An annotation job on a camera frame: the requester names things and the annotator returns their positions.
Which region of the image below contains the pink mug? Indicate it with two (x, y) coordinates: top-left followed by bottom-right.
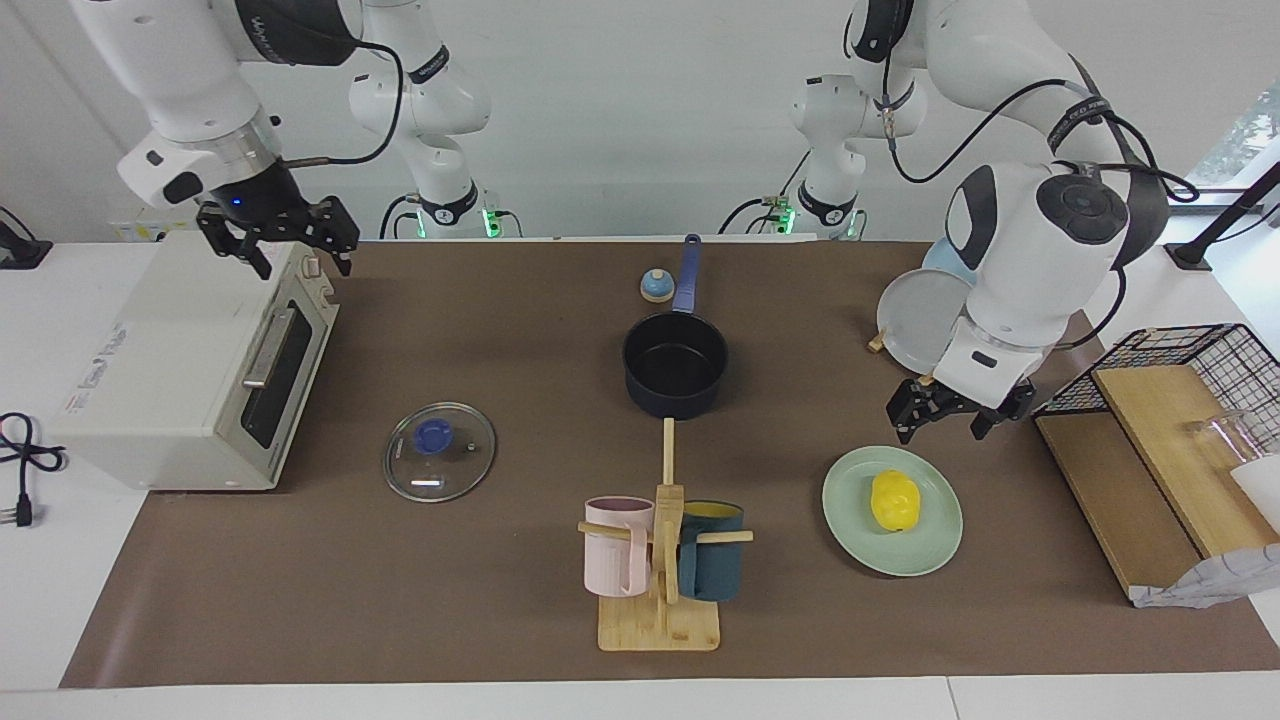
(584, 496), (657, 599)

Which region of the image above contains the black left base cable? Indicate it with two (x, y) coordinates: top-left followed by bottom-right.
(718, 150), (813, 238)

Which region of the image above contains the wooden plate rack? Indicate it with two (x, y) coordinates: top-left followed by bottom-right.
(868, 328), (941, 391)

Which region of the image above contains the white cup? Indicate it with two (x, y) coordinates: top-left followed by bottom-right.
(1230, 455), (1280, 533)

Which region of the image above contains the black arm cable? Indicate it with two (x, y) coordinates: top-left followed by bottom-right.
(280, 38), (406, 167)
(845, 0), (1201, 351)

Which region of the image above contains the white checkered cloth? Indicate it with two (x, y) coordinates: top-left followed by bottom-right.
(1130, 543), (1280, 609)

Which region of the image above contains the white power strip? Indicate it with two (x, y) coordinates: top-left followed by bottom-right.
(108, 193), (219, 243)

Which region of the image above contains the pale green plate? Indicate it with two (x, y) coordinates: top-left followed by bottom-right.
(822, 446), (964, 578)

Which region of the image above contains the beige toaster oven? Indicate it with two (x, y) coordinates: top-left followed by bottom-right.
(48, 230), (341, 493)

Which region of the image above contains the brown table mat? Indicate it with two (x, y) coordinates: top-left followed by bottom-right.
(58, 240), (1280, 691)

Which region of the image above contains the light blue plate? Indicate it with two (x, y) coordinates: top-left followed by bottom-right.
(922, 238), (977, 291)

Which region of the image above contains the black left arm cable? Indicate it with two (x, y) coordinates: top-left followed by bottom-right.
(845, 0), (1201, 351)

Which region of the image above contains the yellow lemon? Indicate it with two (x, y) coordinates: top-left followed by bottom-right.
(870, 470), (921, 532)

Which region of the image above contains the wooden mug tree stand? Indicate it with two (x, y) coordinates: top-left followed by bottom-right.
(578, 418), (754, 653)

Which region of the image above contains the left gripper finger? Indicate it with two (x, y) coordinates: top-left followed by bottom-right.
(968, 388), (1037, 442)
(886, 380), (937, 445)

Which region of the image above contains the black clamp stand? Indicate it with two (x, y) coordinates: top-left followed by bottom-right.
(0, 205), (53, 271)
(1163, 160), (1280, 271)

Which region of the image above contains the dark teal mug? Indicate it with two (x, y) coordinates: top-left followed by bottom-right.
(678, 500), (746, 603)

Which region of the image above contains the black pot blue handle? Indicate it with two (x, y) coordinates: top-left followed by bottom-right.
(622, 234), (731, 421)

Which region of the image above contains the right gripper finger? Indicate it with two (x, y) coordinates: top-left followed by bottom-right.
(196, 205), (274, 282)
(305, 195), (361, 277)

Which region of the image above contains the clear glass cup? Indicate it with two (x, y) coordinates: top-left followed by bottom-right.
(1183, 410), (1263, 471)

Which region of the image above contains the grey plate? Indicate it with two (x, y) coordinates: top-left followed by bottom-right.
(877, 268), (977, 377)

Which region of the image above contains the black power cord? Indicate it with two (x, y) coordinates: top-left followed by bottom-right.
(0, 412), (69, 529)

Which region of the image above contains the glass lid blue knob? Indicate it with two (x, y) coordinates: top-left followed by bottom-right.
(383, 402), (497, 503)

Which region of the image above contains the dark wooden shelf board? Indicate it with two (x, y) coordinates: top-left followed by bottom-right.
(1035, 412), (1206, 607)

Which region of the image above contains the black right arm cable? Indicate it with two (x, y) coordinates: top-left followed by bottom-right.
(280, 38), (406, 167)

